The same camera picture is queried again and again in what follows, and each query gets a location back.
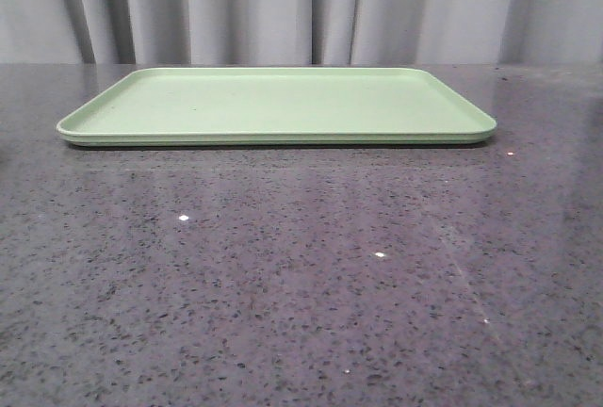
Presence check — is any light green plastic tray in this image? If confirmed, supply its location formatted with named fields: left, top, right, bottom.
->
left=57, top=67, right=497, bottom=146

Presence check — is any grey pleated curtain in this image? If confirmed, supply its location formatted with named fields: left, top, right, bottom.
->
left=1, top=0, right=602, bottom=66

